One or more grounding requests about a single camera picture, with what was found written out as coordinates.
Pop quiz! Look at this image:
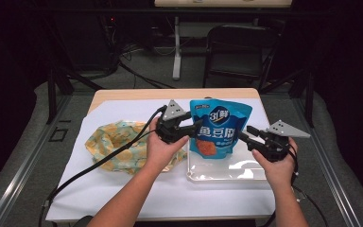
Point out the person's right hand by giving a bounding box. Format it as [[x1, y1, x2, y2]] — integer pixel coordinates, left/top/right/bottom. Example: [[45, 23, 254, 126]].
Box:
[[251, 137, 299, 191]]

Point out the white table sheet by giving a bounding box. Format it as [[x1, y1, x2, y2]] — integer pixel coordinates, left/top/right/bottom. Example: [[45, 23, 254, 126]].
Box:
[[45, 97, 277, 221]]

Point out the white desk leg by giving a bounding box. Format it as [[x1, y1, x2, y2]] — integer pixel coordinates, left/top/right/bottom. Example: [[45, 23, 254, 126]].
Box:
[[172, 16, 182, 80]]

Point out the black metal stand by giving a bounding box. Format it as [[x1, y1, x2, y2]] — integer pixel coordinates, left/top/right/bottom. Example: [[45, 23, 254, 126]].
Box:
[[259, 67, 316, 129], [45, 18, 105, 125]]

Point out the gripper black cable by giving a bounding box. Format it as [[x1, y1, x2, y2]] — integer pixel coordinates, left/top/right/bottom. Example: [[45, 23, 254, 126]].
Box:
[[38, 105, 168, 227], [258, 148, 329, 227]]

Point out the floral yellow teal cloth bag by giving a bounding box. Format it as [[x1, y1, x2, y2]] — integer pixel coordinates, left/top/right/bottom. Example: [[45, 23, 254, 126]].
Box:
[[84, 119, 188, 175]]

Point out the person's left hand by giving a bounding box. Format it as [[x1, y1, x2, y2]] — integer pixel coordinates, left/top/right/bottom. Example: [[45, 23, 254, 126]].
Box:
[[145, 117, 191, 173]]

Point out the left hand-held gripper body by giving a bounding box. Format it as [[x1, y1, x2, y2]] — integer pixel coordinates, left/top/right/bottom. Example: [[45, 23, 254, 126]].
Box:
[[155, 99, 190, 145]]

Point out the black folding chair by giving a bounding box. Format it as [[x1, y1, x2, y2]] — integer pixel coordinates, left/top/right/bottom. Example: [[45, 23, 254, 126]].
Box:
[[202, 24, 282, 93]]

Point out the blue snack pouch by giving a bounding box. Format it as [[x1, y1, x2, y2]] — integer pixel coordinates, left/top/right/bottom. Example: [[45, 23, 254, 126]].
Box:
[[188, 97, 253, 160]]

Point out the white plastic tray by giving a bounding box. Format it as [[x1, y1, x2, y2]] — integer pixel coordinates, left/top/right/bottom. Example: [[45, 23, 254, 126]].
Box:
[[185, 130, 273, 183]]

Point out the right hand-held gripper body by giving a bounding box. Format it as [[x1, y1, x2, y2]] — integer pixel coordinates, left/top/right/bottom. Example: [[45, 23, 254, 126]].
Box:
[[247, 119, 312, 164]]

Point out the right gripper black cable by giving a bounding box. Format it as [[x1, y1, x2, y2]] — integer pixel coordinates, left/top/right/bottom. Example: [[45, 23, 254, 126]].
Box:
[[258, 148, 329, 227]]

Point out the aluminium floor rail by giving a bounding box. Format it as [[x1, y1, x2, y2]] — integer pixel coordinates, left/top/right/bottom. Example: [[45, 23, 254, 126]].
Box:
[[291, 96, 363, 227], [0, 94, 74, 227]]

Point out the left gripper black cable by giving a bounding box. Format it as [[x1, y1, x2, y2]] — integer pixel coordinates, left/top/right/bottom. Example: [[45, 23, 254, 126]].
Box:
[[38, 105, 168, 227]]

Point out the black floor cable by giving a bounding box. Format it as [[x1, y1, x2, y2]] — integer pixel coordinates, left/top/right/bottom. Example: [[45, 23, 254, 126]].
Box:
[[117, 61, 176, 90]]

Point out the dark equipment box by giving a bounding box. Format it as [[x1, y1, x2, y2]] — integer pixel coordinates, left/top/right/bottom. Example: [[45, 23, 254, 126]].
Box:
[[56, 13, 121, 72]]

